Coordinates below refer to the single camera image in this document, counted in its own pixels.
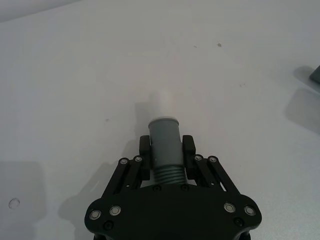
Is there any dark grey block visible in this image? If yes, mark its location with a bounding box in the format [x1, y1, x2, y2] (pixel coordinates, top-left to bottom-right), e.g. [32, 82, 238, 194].
[309, 64, 320, 84]

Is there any grey threaded stopper white tip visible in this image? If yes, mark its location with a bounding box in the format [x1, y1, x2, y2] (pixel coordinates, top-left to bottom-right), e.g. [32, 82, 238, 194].
[147, 90, 187, 186]

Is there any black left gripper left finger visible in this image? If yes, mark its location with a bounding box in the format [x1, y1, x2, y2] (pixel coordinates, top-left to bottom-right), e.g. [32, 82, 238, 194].
[105, 135, 153, 198]

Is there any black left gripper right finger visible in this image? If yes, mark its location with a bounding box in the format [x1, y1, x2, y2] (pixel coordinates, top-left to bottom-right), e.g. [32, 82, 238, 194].
[182, 134, 237, 198]

